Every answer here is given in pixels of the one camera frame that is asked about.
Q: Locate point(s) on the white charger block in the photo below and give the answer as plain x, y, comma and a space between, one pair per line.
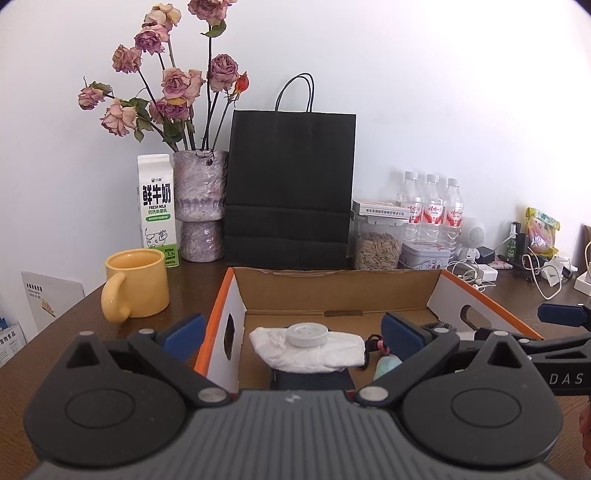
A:
488, 272

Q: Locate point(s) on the black power adapter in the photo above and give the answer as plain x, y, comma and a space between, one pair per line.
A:
485, 254

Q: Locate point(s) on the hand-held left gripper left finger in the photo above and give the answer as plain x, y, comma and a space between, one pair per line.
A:
184, 332

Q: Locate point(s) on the white robot-shaped speaker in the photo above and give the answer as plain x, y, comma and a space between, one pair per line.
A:
471, 230

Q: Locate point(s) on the black paper bag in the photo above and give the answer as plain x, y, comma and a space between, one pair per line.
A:
291, 184

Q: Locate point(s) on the white leaflet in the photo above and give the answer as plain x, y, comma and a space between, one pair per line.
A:
51, 300

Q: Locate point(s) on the white round lid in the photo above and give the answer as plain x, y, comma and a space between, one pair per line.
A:
307, 334

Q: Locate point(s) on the purple textured vase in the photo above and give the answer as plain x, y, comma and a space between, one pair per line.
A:
201, 194

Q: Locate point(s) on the white printed tin box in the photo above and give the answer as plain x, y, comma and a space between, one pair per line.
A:
425, 258

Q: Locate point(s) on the white plug adapter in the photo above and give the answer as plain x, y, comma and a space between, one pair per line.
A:
582, 282

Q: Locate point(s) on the red cardboard box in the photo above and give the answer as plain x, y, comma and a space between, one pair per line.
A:
332, 290

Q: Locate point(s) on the black upright device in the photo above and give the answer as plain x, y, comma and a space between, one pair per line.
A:
523, 251

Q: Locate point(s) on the navy blue case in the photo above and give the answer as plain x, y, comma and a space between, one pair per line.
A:
314, 381

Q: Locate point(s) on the white green milk carton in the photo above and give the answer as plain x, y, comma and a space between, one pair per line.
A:
157, 217

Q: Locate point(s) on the green spray bottle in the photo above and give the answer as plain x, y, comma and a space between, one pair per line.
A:
512, 244

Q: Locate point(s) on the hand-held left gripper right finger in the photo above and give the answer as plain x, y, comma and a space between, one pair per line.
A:
404, 339

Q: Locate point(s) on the yellow ceramic mug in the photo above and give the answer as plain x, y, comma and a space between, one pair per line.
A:
143, 290

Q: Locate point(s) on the blue white packets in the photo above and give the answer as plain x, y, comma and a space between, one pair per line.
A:
10, 341

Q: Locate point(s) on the pale green pouch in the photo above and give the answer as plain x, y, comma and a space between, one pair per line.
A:
385, 367

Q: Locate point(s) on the yellow pink snack packet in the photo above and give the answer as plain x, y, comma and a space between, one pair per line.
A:
540, 233

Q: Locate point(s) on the dried pink rose bouquet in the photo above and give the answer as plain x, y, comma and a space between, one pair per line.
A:
178, 85

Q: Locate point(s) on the red white flat carton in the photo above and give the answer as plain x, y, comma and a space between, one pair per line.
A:
378, 203

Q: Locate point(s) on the clear jar of seeds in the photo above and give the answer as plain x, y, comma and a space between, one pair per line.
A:
376, 249

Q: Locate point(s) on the white crumpled cloth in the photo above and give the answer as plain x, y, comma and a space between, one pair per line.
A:
314, 357

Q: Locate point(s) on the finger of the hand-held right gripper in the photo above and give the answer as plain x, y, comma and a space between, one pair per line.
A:
561, 314
563, 344

